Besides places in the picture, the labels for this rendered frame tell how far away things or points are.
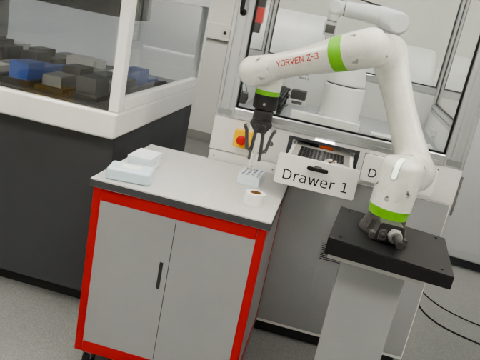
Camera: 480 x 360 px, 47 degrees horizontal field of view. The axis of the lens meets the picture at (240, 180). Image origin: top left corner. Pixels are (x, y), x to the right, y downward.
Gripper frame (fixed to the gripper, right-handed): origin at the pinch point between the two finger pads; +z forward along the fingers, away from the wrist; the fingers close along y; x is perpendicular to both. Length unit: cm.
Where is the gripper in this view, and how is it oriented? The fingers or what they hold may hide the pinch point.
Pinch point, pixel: (253, 160)
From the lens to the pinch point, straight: 217.2
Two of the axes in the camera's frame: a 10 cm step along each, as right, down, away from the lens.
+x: -1.5, 2.6, -9.5
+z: -1.9, 9.4, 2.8
